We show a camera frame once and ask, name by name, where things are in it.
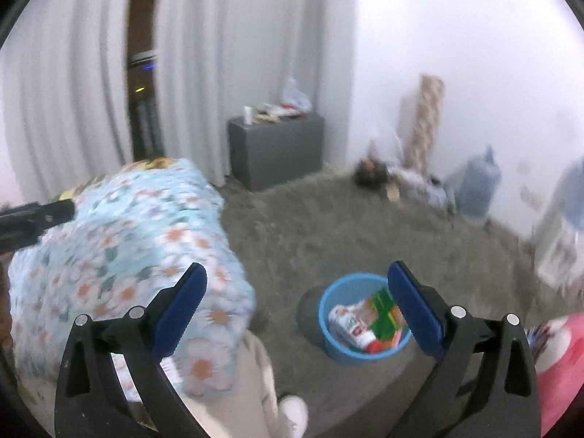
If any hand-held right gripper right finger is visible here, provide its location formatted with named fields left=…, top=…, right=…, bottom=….
left=387, top=261, right=541, bottom=438

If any person's white shoe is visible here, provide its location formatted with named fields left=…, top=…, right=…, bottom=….
left=278, top=396, right=309, bottom=438

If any dark basket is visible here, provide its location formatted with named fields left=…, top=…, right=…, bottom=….
left=355, top=157, right=388, bottom=188

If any white bottle with red cap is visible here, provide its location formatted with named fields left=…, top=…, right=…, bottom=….
left=327, top=303, right=388, bottom=354

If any pink floral cloth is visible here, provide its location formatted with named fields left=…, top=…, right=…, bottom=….
left=525, top=315, right=584, bottom=438

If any person's beige trouser leg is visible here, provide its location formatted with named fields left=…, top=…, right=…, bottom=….
left=182, top=328, right=280, bottom=438

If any white plastic bag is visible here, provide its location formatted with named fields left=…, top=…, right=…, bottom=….
left=367, top=130, right=404, bottom=169

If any blue water jug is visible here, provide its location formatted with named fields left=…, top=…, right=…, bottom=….
left=449, top=145, right=503, bottom=220

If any blue plastic bin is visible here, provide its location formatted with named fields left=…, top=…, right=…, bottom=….
left=318, top=273, right=414, bottom=366

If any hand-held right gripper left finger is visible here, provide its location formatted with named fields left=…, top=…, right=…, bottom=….
left=54, top=262, right=208, bottom=438

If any blue floral tablecloth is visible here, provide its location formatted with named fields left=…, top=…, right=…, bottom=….
left=7, top=159, right=256, bottom=397

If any dark window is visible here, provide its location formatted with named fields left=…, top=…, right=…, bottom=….
left=125, top=0, right=165, bottom=162

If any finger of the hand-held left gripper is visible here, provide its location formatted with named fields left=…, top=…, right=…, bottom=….
left=0, top=199, right=76, bottom=254

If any clear plastic bag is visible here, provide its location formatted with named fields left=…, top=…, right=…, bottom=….
left=280, top=77, right=313, bottom=115

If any green foil wrapper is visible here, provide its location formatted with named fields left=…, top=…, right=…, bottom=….
left=367, top=287, right=407, bottom=343

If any tall patterned cardboard box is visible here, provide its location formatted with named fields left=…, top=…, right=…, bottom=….
left=404, top=74, right=445, bottom=176

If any grey cabinet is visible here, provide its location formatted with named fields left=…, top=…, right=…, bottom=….
left=227, top=113, right=326, bottom=192

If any white curtain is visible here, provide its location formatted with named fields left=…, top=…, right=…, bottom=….
left=0, top=0, right=133, bottom=201
left=155, top=0, right=357, bottom=188

